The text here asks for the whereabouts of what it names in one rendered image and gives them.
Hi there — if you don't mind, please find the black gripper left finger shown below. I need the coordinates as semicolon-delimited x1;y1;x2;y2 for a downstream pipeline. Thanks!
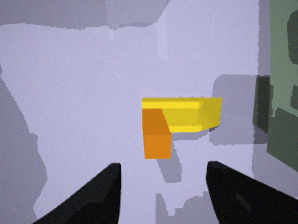
33;164;122;224

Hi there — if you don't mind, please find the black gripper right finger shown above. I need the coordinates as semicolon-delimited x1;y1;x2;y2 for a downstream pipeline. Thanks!
205;160;298;224

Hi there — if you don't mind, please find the yellow wedge chock with orange handle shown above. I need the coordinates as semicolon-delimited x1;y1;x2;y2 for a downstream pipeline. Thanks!
141;97;222;160

